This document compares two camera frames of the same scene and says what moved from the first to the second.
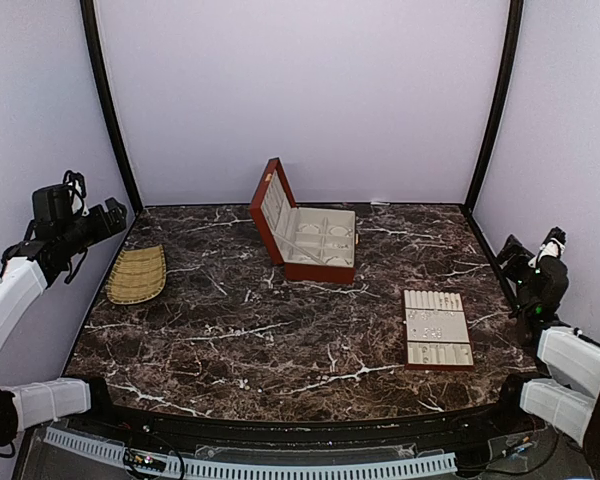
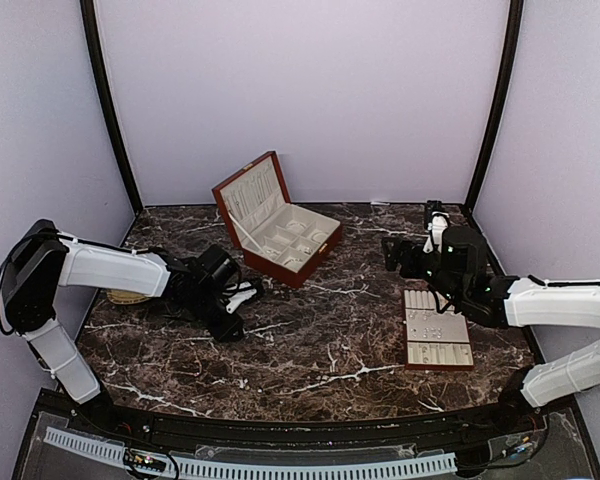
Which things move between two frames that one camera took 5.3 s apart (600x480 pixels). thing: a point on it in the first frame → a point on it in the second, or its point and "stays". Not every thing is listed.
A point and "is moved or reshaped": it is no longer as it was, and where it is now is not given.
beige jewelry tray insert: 436,331 stays
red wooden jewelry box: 316,245 is moved or reshaped
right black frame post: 516,11 stays
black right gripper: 510,250 → 402,244
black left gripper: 116,220 → 222,334
